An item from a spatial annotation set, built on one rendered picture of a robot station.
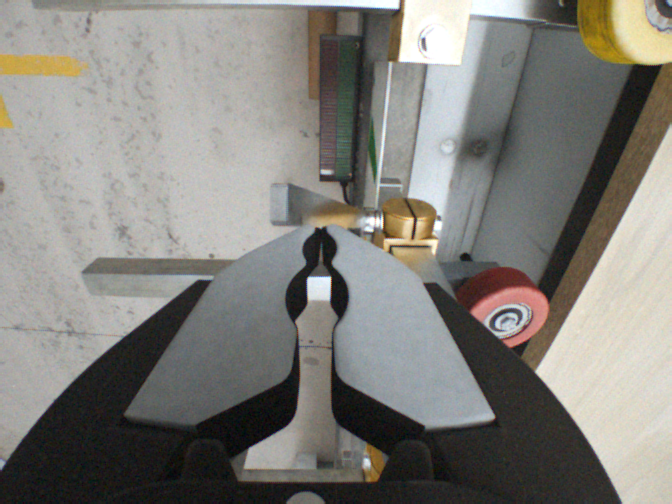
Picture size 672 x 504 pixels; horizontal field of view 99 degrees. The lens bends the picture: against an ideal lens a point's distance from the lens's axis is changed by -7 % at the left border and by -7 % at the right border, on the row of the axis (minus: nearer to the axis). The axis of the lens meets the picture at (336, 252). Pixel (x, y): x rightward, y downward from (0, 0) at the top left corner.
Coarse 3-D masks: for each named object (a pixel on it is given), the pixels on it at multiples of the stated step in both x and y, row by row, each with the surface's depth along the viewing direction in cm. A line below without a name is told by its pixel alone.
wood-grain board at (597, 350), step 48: (624, 192) 23; (624, 240) 24; (576, 288) 28; (624, 288) 27; (576, 336) 31; (624, 336) 31; (576, 384) 35; (624, 384) 35; (624, 432) 42; (624, 480) 52
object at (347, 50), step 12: (348, 48) 34; (348, 60) 34; (348, 72) 35; (348, 84) 36; (348, 96) 36; (348, 108) 37; (348, 120) 38; (348, 132) 39; (348, 144) 39; (348, 156) 40; (336, 168) 41; (348, 168) 41
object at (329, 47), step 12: (324, 48) 34; (336, 48) 34; (324, 60) 34; (336, 60) 34; (324, 72) 35; (336, 72) 35; (324, 84) 36; (336, 84) 36; (324, 96) 36; (336, 96) 36; (324, 108) 37; (324, 120) 38; (324, 132) 39; (324, 144) 39; (324, 156) 40; (324, 168) 41
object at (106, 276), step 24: (96, 264) 31; (120, 264) 31; (144, 264) 32; (168, 264) 32; (192, 264) 32; (216, 264) 32; (456, 264) 33; (480, 264) 33; (96, 288) 31; (120, 288) 31; (144, 288) 31; (168, 288) 31; (312, 288) 31; (456, 288) 32
